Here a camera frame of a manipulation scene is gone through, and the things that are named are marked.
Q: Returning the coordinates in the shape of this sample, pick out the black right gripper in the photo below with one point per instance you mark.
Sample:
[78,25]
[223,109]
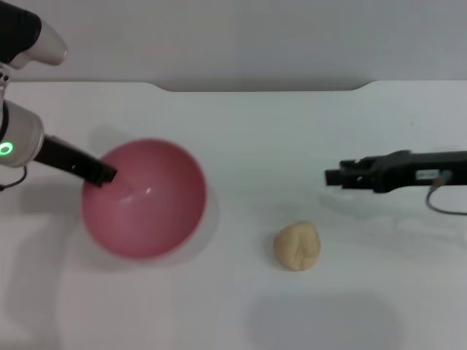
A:
[408,171]

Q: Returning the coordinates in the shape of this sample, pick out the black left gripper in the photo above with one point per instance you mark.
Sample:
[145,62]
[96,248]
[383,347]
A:
[69,160]

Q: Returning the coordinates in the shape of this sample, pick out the pink plastic bowl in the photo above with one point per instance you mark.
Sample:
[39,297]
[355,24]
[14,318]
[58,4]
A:
[146,218]

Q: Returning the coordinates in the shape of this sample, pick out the beige egg yolk pastry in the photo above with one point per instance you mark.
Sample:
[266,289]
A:
[297,248]

